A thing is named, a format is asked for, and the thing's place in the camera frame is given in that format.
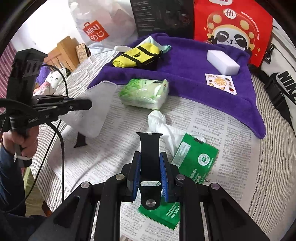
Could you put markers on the mint green sock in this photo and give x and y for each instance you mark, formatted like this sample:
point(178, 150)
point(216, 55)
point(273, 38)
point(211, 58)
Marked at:
point(166, 47)

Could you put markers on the fruit print packet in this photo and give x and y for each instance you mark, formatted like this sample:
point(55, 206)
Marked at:
point(219, 82)

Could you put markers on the white spotted plush toy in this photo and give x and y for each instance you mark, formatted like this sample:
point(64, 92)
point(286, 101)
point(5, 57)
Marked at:
point(54, 80)

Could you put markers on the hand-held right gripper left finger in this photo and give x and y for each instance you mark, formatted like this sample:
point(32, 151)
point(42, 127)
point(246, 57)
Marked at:
point(137, 176)

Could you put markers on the white plastic shopping bag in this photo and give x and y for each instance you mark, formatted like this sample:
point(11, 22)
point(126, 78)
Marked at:
point(111, 14)

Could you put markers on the patterned cardboard box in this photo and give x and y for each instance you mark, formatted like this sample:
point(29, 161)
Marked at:
point(81, 52)

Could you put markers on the green tissue pack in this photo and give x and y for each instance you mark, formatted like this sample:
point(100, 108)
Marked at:
point(143, 92)

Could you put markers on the green wipe packet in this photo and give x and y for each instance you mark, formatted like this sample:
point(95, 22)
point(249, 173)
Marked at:
point(196, 160)

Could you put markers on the white tissue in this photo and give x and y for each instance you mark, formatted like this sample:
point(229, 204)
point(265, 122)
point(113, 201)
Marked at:
point(159, 120)

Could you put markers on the white sock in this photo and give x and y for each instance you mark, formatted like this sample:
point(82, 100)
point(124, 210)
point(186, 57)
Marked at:
point(121, 48)

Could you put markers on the purple towel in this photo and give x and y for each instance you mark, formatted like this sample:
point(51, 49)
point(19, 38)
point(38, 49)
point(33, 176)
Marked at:
point(185, 69)

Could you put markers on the white waist bag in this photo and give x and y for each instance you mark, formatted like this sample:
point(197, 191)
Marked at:
point(275, 60)

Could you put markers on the light wooden bed frame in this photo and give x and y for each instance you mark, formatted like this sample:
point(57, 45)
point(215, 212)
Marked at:
point(64, 51)

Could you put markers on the person's left hand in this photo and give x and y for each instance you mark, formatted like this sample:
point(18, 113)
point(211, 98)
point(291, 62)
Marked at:
point(30, 143)

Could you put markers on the purple cloth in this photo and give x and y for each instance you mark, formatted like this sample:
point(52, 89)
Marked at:
point(42, 75)

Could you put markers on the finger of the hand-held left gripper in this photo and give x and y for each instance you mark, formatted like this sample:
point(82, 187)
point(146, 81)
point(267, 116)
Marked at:
point(69, 100)
point(76, 109)

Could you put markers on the yellow small bag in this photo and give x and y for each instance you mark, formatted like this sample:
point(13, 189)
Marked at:
point(138, 54)

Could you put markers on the white mesh pouch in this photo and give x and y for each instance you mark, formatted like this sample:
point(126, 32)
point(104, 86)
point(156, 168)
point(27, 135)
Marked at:
point(92, 111)

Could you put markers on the red paper bag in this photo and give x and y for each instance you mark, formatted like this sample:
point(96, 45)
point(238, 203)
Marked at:
point(249, 34)

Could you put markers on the newspaper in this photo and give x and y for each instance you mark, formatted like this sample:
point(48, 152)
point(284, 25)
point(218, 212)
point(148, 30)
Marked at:
point(129, 129)

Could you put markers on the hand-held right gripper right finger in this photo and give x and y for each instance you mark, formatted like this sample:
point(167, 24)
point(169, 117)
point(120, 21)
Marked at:
point(164, 176)

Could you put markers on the black headphone box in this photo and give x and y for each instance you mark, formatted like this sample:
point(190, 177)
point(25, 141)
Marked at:
point(161, 18)

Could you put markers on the white sponge block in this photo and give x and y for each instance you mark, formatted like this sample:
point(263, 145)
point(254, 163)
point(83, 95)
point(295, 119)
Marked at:
point(222, 61)

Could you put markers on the person's left forearm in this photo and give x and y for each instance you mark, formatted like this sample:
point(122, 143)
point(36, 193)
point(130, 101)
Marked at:
point(11, 180)

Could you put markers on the pink striped cloth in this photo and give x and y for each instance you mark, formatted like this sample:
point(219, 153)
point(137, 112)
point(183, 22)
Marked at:
point(7, 60)

